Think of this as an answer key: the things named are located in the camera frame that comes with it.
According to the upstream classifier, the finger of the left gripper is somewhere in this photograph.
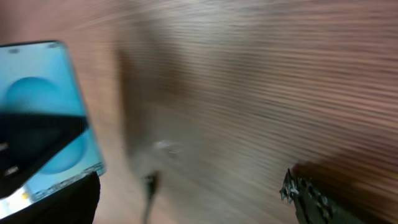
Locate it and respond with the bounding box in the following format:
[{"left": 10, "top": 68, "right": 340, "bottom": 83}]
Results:
[{"left": 1, "top": 113, "right": 89, "bottom": 198}]

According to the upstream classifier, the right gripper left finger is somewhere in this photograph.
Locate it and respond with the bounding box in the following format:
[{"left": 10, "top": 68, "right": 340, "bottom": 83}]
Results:
[{"left": 1, "top": 172, "right": 101, "bottom": 224}]

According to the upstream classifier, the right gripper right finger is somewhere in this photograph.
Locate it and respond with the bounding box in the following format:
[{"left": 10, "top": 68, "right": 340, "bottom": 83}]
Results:
[{"left": 279, "top": 169, "right": 386, "bottom": 224}]

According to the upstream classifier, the blue Galaxy smartphone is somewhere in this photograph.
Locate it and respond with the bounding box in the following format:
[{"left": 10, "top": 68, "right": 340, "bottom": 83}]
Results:
[{"left": 1, "top": 40, "right": 106, "bottom": 219}]

